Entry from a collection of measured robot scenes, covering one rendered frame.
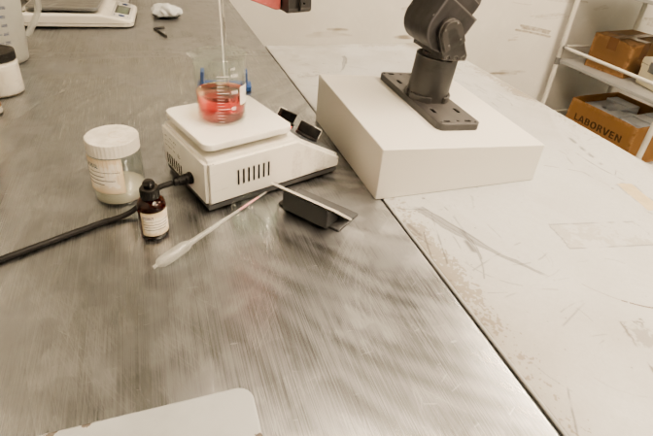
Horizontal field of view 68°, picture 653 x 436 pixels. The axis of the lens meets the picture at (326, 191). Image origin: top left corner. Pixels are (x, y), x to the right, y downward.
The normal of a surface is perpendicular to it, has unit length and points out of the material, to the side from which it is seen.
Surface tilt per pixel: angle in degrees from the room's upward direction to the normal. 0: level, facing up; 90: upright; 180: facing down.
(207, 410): 0
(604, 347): 0
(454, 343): 0
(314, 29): 90
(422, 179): 90
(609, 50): 91
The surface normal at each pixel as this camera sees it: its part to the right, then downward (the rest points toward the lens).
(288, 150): 0.61, 0.47
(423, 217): 0.07, -0.84
